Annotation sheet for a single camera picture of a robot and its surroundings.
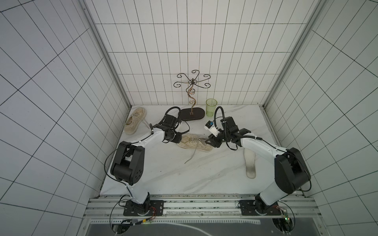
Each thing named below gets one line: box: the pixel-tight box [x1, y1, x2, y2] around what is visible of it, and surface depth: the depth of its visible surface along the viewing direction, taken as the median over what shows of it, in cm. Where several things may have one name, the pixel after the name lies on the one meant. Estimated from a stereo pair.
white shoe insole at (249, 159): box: [243, 147, 257, 179], surface depth 87 cm
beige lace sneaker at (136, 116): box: [124, 107, 150, 136], surface depth 106 cm
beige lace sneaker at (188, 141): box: [177, 134, 214, 152], surface depth 92 cm
